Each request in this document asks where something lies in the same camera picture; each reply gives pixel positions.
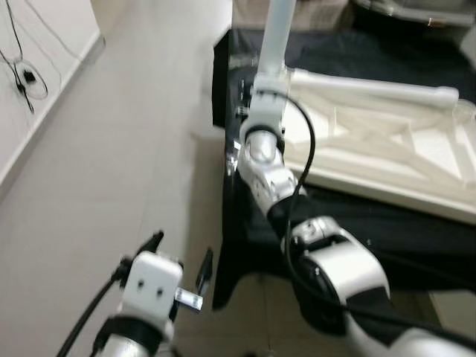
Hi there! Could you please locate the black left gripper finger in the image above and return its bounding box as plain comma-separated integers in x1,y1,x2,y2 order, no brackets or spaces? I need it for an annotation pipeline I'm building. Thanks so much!
194,248,215,295
137,230,165,258

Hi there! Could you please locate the white plastic table leg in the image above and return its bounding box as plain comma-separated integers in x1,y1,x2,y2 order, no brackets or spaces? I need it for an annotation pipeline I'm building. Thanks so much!
253,0,300,90
292,68,461,109

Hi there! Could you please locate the beige cloth covered bench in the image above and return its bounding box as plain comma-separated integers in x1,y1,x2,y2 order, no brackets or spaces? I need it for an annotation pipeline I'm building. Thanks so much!
233,0,359,32

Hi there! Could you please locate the black tablecloth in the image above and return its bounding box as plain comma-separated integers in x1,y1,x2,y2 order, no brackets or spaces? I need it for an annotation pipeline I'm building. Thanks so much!
212,28,476,311

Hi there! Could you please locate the black wok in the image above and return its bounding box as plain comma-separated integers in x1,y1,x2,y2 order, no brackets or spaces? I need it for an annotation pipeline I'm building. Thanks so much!
351,0,476,32

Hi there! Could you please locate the speckled grey right wrist camera mount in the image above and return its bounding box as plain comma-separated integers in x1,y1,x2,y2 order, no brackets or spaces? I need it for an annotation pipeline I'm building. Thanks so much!
242,71,292,146

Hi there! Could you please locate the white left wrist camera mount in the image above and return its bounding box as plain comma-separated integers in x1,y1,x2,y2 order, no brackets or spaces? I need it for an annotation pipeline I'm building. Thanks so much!
118,251,185,328

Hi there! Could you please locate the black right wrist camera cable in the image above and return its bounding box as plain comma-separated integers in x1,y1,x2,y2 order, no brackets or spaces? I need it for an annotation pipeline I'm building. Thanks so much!
277,95,476,352

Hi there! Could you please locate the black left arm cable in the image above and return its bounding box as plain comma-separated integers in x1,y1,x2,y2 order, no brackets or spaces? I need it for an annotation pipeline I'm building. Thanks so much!
54,257,133,357

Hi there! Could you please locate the looped black wall cable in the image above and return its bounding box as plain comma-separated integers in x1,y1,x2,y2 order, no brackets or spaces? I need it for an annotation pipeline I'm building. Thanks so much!
0,0,50,114

